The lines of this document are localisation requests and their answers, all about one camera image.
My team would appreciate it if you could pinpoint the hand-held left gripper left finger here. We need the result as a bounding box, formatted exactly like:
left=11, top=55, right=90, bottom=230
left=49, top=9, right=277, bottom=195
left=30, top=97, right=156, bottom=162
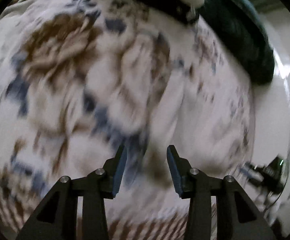
left=16, top=144, right=128, bottom=240

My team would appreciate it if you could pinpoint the dark teal cloth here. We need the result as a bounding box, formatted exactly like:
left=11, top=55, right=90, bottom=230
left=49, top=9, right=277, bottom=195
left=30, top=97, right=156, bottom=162
left=199, top=0, right=276, bottom=86

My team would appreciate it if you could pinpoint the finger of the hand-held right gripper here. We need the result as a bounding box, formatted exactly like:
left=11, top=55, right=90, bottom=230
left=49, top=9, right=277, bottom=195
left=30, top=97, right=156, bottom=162
left=242, top=162, right=264, bottom=184

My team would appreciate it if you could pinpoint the white brown blue printed blanket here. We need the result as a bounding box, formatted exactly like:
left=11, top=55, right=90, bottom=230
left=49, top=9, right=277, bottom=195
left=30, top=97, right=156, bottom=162
left=0, top=0, right=257, bottom=240

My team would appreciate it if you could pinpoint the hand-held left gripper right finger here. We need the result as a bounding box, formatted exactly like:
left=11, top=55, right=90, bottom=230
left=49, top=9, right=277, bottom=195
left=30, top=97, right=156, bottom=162
left=166, top=144, right=277, bottom=240

